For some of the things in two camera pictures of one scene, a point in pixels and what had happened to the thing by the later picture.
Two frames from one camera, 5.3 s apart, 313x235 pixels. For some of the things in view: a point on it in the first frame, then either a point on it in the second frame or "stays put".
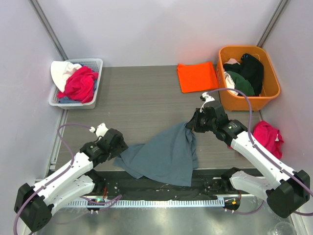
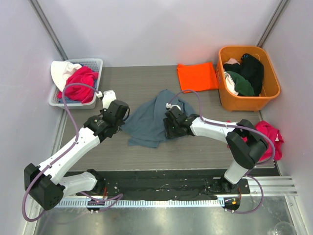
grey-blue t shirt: [169, 156] -> [145, 124]
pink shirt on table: [269, 137] stays put
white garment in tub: [230, 83] stays put
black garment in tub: [251, 68] stays put
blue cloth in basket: [65, 100] stays put
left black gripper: [121, 146] -> [121, 112]
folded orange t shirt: [197, 77] stays put
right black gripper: [193, 122] -> [169, 128]
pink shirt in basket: [80, 85] stays put
